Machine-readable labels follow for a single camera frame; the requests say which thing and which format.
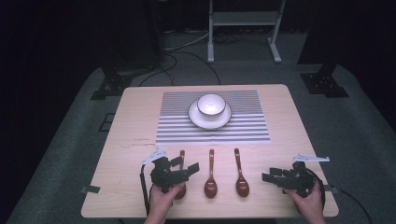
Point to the white bowl with dark rim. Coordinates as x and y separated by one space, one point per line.
211 105

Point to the person's right hand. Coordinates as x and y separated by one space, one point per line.
311 203

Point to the grey table edge clip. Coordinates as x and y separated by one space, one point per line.
330 188
91 189

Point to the white metal stand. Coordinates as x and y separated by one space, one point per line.
246 18

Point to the black stand base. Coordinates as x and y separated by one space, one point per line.
112 85
323 84

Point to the reddish-brown spoon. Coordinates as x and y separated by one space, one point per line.
210 186
242 186
182 154

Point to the white plate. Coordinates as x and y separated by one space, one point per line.
210 122

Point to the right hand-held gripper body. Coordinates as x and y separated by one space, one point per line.
299 180

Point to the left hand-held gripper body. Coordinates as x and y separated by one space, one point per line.
165 175

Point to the black floor tape frame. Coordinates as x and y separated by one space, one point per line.
101 126

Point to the person's left hand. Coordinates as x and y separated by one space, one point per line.
162 202

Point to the striped placemat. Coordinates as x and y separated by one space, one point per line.
174 127

